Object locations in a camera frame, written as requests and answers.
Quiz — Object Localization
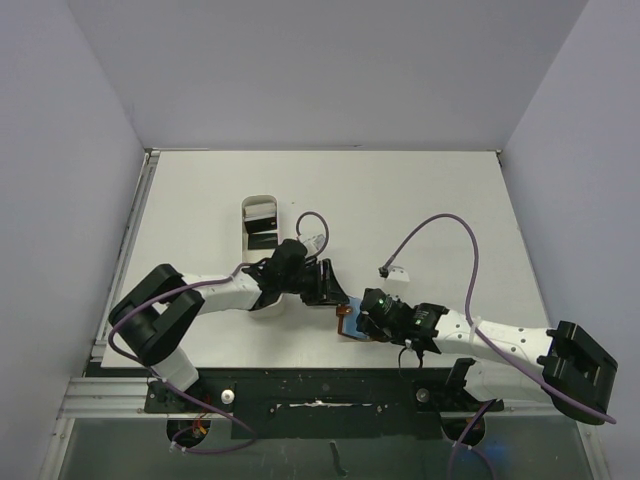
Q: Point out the brown leather card holder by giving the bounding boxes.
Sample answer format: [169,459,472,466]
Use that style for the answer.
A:
[335,297,373,342]

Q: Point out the white card stack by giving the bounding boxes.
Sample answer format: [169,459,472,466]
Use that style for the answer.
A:
[243,198,277,218]

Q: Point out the white oblong tray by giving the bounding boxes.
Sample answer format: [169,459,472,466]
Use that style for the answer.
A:
[240,194,288,319]

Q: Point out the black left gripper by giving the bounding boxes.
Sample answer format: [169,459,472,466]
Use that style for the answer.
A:
[280,258,348,305]

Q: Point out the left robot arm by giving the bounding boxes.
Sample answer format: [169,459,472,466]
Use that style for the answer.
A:
[107,239,349,411]

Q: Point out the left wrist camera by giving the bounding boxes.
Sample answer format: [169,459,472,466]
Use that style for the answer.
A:
[297,233,326,256]

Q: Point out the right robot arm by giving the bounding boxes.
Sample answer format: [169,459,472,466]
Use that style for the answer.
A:
[356,289,618,425]

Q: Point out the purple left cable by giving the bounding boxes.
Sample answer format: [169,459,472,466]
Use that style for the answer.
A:
[107,211,331,456]

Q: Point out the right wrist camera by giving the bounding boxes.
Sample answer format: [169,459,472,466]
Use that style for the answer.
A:
[378,265,410,283]

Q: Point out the black card in tray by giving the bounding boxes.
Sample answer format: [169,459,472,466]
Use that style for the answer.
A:
[247,232,279,251]

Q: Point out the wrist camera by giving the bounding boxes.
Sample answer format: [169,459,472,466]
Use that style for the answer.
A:
[378,265,410,283]
[297,233,326,256]

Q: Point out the aluminium rail frame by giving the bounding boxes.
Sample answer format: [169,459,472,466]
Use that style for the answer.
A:
[39,148,161,479]

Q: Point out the black card upper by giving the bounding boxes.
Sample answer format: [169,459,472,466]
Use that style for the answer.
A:
[244,215,278,234]

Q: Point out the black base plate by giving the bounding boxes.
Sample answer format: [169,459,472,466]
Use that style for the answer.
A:
[144,367,506,441]

